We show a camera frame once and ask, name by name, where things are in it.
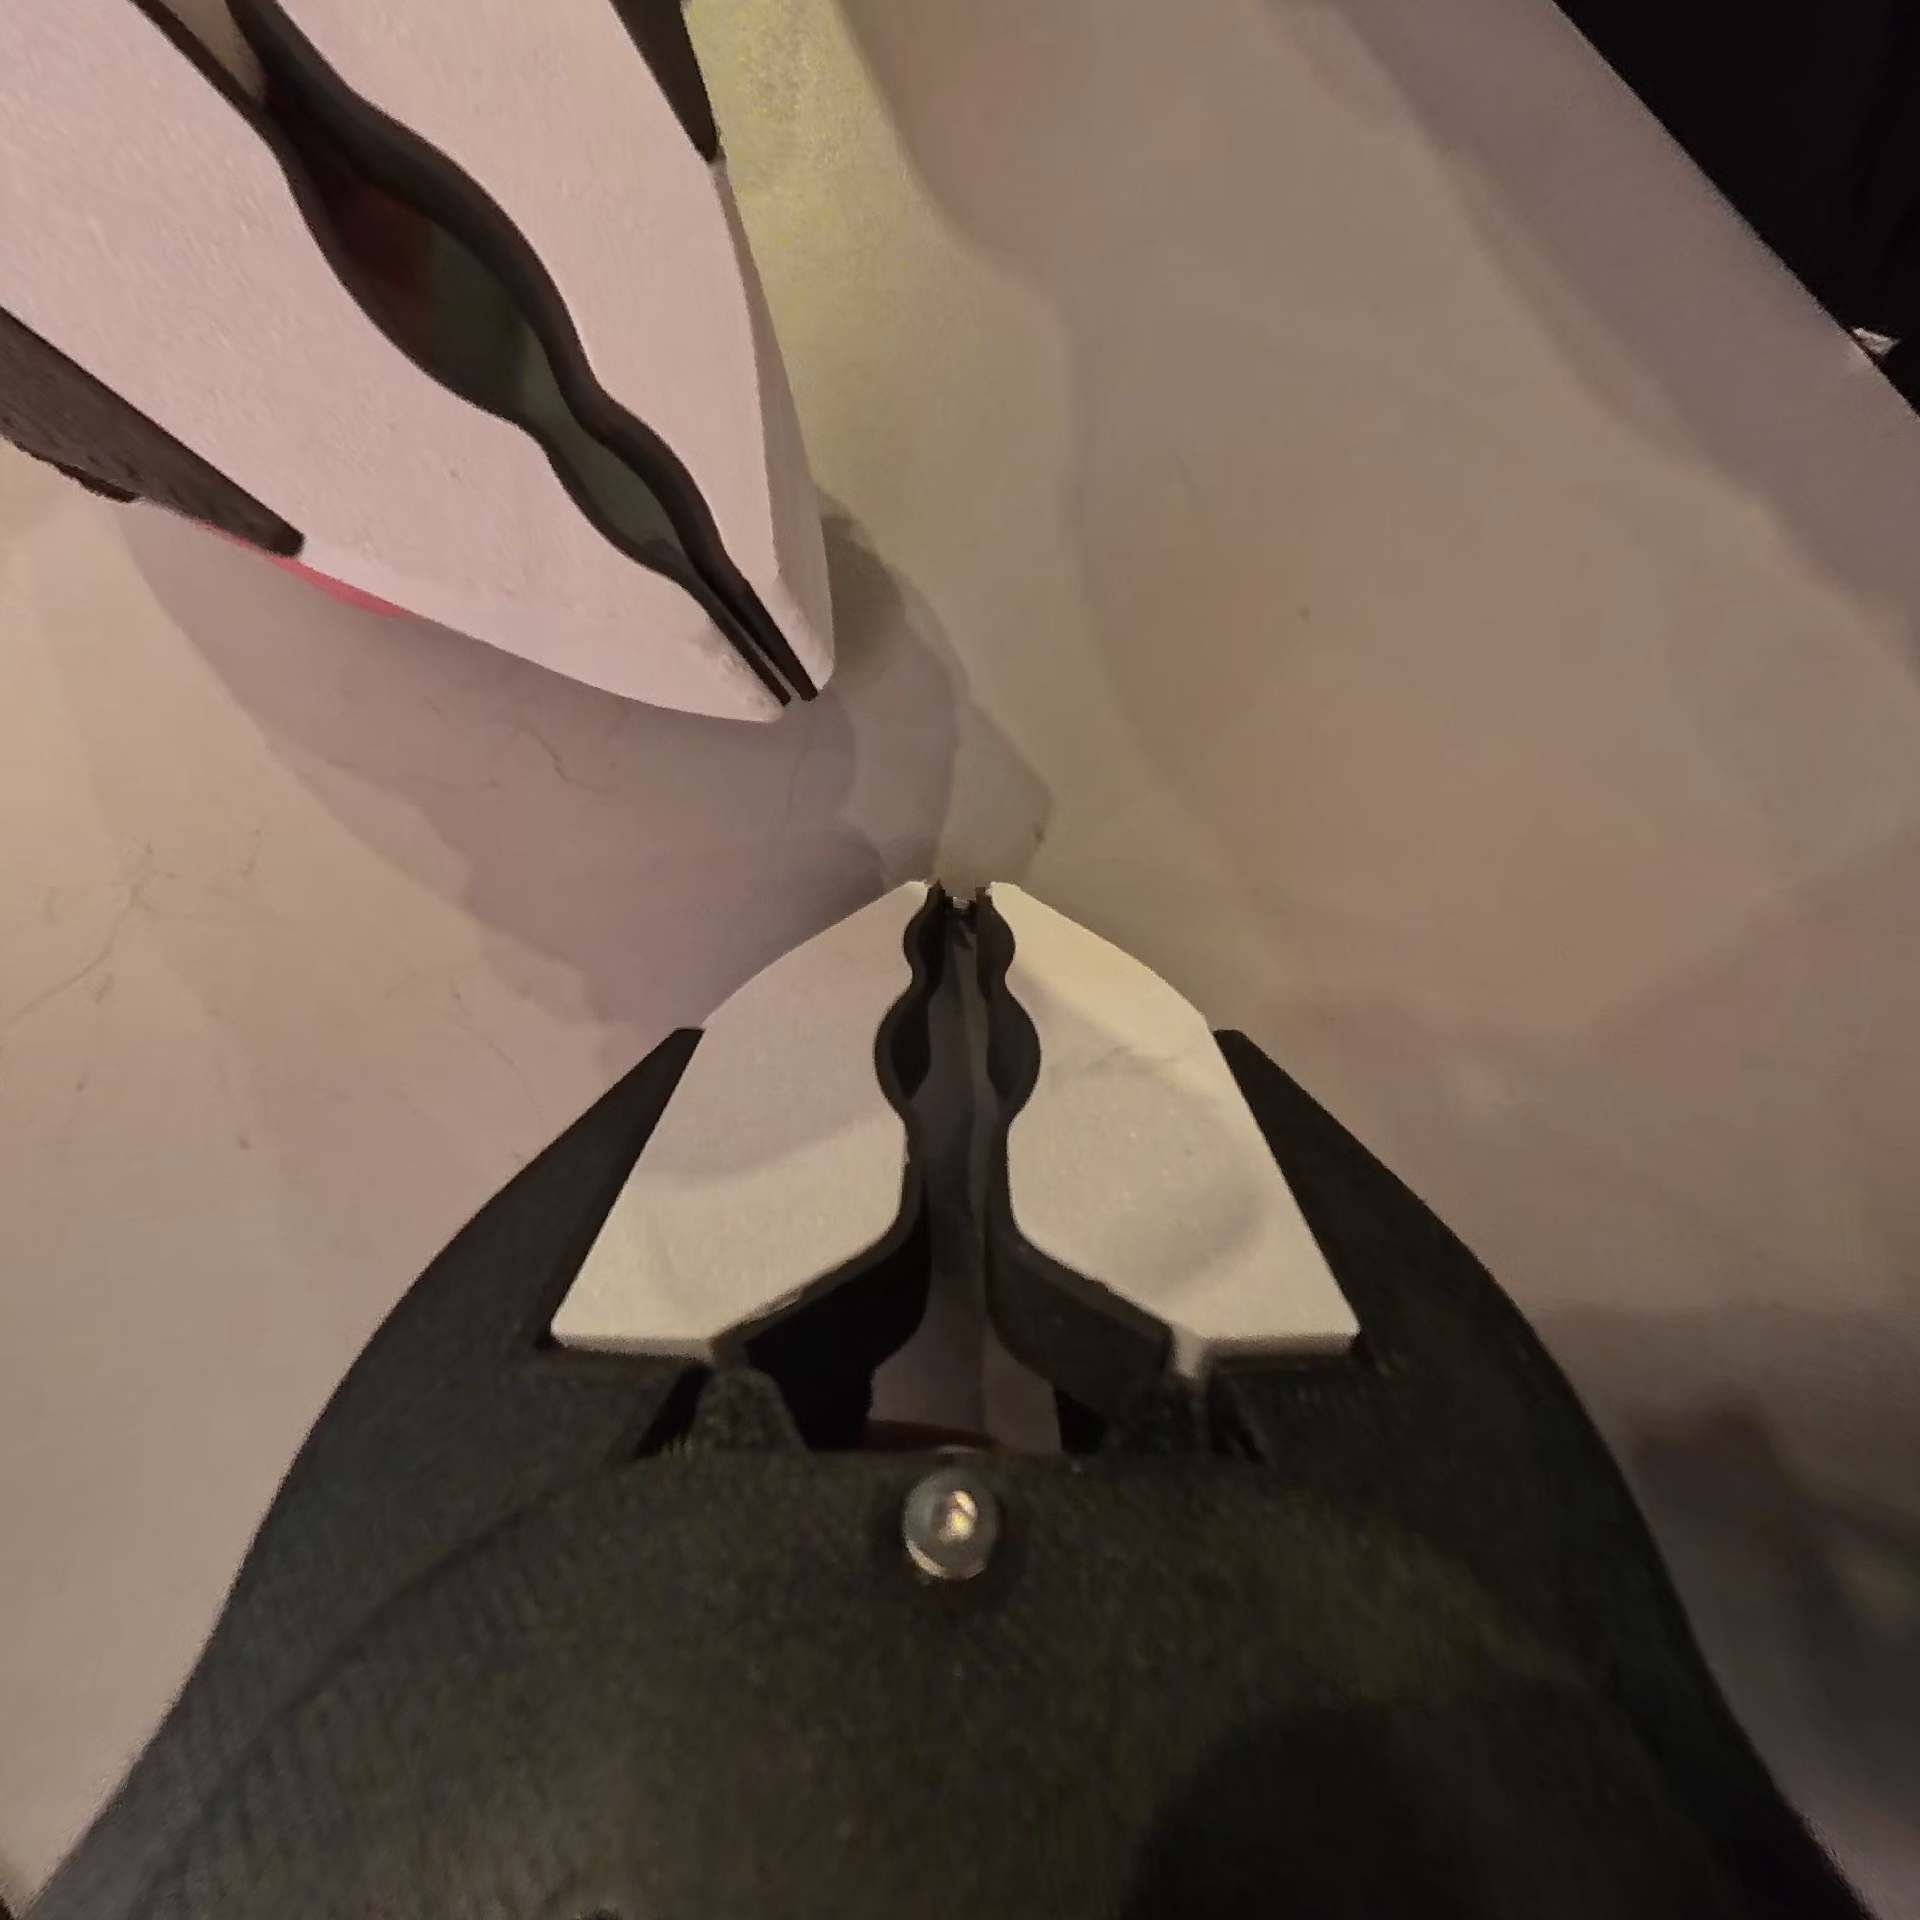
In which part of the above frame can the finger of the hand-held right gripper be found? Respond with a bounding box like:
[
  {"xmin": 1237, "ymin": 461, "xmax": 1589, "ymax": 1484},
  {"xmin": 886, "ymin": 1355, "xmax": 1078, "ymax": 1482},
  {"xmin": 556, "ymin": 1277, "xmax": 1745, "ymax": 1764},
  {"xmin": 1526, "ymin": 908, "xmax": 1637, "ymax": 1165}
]
[
  {"xmin": 0, "ymin": 0, "xmax": 793, "ymax": 730},
  {"xmin": 223, "ymin": 0, "xmax": 835, "ymax": 705}
]

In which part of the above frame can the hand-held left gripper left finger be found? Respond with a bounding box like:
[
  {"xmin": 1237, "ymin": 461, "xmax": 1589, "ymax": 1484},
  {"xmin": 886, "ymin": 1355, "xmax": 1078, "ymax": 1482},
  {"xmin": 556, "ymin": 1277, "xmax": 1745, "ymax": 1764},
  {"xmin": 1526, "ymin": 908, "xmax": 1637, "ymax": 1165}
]
[{"xmin": 549, "ymin": 882, "xmax": 945, "ymax": 1444}]

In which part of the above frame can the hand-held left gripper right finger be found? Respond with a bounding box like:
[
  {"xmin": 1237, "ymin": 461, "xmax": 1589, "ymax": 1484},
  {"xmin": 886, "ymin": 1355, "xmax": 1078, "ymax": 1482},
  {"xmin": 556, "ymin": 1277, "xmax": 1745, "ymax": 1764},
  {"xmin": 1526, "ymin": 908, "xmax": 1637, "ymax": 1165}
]
[{"xmin": 971, "ymin": 884, "xmax": 1361, "ymax": 1452}]

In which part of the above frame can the grey desk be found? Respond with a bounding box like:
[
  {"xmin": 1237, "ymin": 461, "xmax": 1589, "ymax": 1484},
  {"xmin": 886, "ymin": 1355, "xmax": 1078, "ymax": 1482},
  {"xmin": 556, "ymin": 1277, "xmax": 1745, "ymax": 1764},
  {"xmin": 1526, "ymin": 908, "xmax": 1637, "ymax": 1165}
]
[{"xmin": 0, "ymin": 0, "xmax": 1920, "ymax": 1920}]

